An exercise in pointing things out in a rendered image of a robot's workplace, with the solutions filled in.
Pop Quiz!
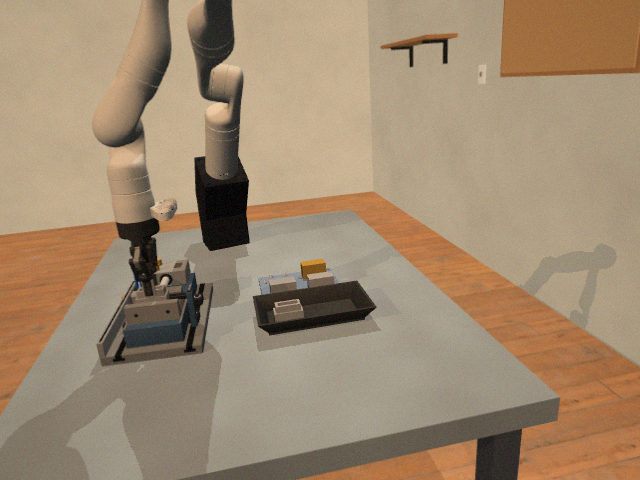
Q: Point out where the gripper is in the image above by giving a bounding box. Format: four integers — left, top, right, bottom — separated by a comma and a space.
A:
116, 218, 160, 299

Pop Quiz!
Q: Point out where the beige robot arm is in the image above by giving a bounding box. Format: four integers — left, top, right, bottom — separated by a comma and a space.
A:
92, 0, 244, 223

